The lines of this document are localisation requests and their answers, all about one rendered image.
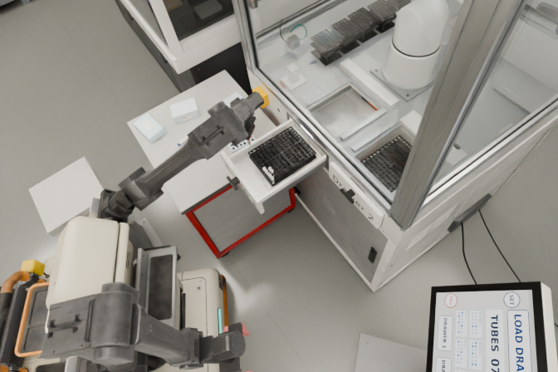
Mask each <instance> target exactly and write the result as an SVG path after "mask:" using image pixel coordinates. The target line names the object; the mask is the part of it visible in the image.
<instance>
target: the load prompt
mask: <svg viewBox="0 0 558 372"><path fill-rule="evenodd" d="M507 338H508V363H509V372H532V360H531V333H530V320H529V310H507Z"/></svg>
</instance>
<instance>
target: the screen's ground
mask: <svg viewBox="0 0 558 372"><path fill-rule="evenodd" d="M519 291H521V309H503V295H502V292H503V291H465V292H439V293H437V298H436V312H435V327H434V343H433V371H432V372H435V368H436V356H440V357H447V358H452V372H453V362H454V336H455V310H456V309H474V310H483V372H487V357H493V358H501V359H504V367H505V372H509V363H508V338H507V310H529V320H530V333H531V360H532V372H537V363H536V339H535V326H534V314H533V301H532V290H519ZM444 293H458V308H444ZM438 316H453V350H452V352H448V351H441V350H437V336H438Z"/></svg>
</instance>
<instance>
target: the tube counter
mask: <svg viewBox="0 0 558 372"><path fill-rule="evenodd" d="M487 372H505V367H504V359H501V358H493V357H487Z"/></svg>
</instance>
